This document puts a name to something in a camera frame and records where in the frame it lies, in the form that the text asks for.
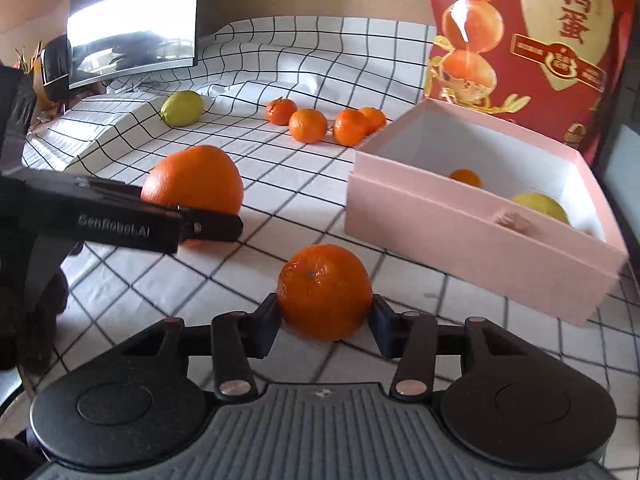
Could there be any black monitor screen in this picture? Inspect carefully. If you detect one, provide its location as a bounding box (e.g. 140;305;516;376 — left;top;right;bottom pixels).
40;0;198;90

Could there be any yellow-green lemon on cloth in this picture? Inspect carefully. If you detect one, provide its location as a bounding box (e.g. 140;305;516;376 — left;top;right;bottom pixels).
160;90;204;128

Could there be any red quail egg bag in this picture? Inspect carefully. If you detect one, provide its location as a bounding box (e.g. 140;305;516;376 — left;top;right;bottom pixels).
424;0;637;162

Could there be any glass computer case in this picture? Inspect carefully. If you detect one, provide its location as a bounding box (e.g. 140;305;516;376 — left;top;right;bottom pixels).
594;68;639;242

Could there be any white checkered tablecloth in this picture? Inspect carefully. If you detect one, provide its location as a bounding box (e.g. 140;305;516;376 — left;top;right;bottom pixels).
22;16;639;479

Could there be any small mandarin in box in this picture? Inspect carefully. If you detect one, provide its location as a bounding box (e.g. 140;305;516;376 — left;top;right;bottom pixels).
448;168;483;188

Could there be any mandarin with stem far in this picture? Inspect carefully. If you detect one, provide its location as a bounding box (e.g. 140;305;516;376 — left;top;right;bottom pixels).
265;96;297;126

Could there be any yellow lemon in box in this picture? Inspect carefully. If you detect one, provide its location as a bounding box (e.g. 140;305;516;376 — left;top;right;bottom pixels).
512;192;570;226

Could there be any pink cardboard box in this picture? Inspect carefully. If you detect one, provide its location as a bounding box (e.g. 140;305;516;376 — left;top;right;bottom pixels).
345;100;628;325

